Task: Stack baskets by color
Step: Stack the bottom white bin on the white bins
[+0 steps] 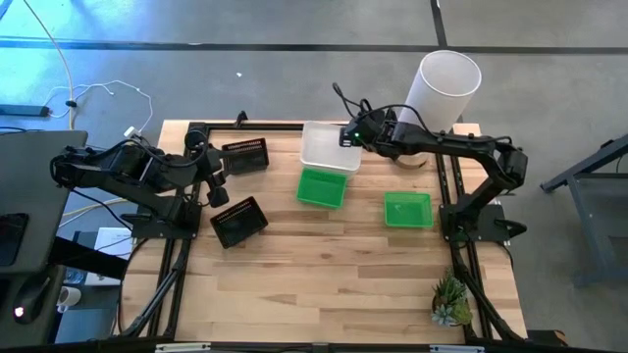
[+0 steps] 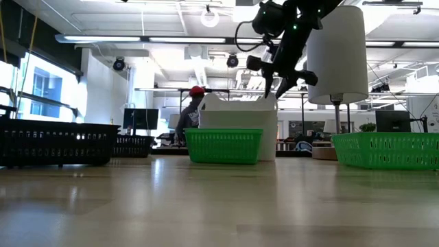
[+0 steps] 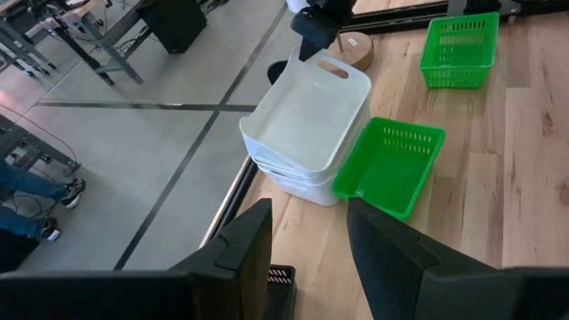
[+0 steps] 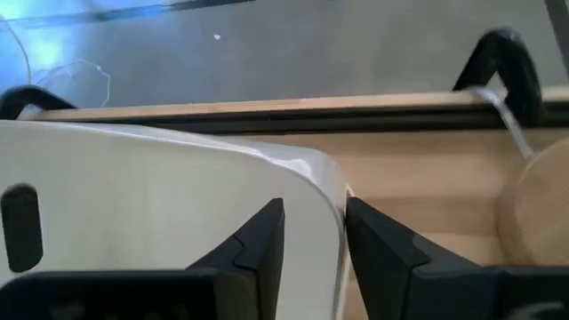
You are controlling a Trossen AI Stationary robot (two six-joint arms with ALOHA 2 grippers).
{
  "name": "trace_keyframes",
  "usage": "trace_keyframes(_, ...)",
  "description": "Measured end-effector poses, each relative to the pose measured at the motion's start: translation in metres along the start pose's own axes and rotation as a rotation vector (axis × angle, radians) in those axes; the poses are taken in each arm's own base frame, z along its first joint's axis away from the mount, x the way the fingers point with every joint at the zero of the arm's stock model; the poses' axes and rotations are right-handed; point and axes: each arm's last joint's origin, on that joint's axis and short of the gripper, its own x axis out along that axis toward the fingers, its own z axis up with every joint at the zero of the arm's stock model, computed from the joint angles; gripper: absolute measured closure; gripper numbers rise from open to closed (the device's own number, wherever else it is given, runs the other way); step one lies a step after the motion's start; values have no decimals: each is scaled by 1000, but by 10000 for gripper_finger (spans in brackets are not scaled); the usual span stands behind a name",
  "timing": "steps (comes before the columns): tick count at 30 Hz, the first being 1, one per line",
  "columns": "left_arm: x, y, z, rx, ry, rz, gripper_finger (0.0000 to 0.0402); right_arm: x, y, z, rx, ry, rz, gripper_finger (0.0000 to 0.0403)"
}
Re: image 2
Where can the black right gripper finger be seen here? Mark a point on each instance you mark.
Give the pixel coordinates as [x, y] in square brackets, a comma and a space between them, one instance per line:
[286, 85]
[269, 82]

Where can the green plastic basket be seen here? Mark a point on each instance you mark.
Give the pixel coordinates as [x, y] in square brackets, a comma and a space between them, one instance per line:
[223, 147]
[387, 151]

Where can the black plastic basket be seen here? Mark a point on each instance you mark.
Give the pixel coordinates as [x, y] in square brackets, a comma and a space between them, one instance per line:
[133, 145]
[58, 144]

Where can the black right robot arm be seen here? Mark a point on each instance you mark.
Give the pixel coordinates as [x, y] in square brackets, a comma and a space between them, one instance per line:
[308, 10]

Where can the white cylindrical lamp shade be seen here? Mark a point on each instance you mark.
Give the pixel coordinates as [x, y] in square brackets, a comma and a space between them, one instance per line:
[337, 55]

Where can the metal lamp pole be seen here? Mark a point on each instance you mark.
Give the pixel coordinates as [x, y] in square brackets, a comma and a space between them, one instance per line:
[337, 116]

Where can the round wooden lamp base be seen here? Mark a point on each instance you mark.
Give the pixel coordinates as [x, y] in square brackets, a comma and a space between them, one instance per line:
[324, 153]

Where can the person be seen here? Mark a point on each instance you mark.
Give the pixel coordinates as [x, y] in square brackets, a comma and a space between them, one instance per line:
[188, 118]

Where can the small green potted plant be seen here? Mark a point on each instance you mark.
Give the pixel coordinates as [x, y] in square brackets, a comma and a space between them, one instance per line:
[368, 127]

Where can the long ceiling light bar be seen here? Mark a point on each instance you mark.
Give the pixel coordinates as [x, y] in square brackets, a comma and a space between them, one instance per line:
[185, 40]

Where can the black computer monitor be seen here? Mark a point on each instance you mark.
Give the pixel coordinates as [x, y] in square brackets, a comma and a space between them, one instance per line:
[392, 121]
[140, 119]

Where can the black window handrail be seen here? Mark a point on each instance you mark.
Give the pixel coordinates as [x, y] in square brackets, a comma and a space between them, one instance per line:
[51, 101]

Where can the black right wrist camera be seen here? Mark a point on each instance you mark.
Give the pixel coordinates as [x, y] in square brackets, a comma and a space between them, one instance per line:
[269, 19]

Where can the round black ceiling camera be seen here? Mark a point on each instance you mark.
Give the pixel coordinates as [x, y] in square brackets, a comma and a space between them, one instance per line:
[119, 64]
[232, 61]

